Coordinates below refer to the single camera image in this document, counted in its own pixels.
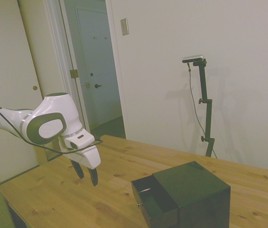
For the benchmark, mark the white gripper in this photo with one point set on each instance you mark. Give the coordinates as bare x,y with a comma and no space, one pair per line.
89,158

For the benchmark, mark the dark wooden drawer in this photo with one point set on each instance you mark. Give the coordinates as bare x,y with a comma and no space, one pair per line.
152,197

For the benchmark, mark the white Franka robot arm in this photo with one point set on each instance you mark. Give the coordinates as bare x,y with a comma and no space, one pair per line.
53,111

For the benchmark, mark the small metal drawer knob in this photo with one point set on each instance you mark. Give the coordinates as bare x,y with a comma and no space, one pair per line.
138,205

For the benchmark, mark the dark wooden drawer cabinet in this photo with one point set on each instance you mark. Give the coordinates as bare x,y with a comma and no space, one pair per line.
195,190

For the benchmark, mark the brass door hinge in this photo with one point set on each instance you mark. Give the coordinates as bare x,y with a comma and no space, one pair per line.
74,73

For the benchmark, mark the white sliding closet door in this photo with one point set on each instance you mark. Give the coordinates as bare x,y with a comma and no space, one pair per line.
5,59

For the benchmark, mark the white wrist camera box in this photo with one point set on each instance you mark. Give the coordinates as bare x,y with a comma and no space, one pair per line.
80,140

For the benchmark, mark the black jointed camera stand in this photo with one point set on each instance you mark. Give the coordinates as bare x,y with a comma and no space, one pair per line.
207,107

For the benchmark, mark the metal wall switch plate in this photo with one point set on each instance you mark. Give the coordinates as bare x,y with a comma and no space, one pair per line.
124,27

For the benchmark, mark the grey stereo camera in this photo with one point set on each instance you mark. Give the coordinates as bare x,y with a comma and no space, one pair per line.
193,58

